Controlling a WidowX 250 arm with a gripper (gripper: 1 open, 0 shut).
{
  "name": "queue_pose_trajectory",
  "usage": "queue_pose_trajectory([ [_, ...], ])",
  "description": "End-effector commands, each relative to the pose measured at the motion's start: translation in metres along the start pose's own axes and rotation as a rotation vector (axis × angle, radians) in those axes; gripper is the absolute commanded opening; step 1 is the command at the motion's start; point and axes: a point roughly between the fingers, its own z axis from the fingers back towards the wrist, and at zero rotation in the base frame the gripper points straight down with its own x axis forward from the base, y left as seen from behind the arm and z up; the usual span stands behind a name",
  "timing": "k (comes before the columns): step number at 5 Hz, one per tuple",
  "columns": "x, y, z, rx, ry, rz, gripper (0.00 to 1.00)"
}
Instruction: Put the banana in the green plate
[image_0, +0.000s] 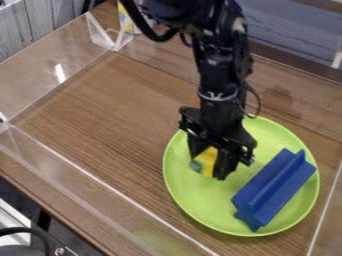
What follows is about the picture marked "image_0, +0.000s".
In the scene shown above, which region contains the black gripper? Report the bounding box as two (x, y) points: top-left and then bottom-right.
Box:
(179, 90), (258, 180)

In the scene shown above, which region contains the yellow toy banana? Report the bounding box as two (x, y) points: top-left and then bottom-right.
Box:
(190, 147), (218, 177)

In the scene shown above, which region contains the blue plastic block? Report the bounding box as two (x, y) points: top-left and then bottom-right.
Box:
(231, 148), (317, 232)

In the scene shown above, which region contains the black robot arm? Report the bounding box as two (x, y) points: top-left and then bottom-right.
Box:
(141, 0), (258, 180)

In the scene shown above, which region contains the green round plate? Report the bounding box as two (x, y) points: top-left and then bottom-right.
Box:
(163, 118), (321, 237)

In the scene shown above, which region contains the clear acrylic enclosure wall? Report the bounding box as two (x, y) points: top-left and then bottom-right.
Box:
(0, 15), (342, 256)

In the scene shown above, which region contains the black cable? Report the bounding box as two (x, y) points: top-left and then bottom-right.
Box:
(118, 0), (182, 43)

